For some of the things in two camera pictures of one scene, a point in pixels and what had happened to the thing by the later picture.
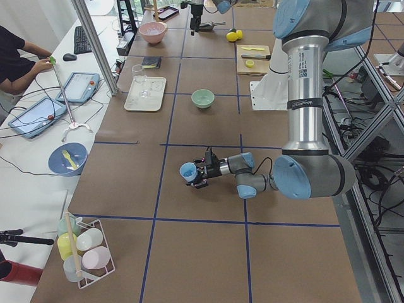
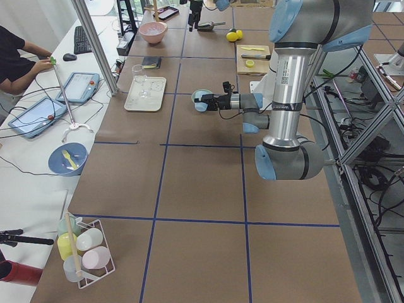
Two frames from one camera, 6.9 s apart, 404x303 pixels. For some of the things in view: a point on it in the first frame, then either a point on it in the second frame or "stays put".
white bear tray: (146, 93) stays put
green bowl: (202, 98) stays put
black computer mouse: (69, 57) stays put
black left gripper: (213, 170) -> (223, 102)
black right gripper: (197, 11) stays put
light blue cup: (189, 171) -> (201, 106)
